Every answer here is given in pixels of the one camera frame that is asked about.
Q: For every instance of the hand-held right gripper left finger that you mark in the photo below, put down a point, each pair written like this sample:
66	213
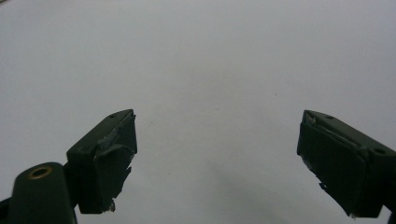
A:
99	161

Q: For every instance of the white table mat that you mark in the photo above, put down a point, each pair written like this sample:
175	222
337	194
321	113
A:
211	62

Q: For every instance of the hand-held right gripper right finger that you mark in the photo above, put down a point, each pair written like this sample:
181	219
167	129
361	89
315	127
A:
339	168

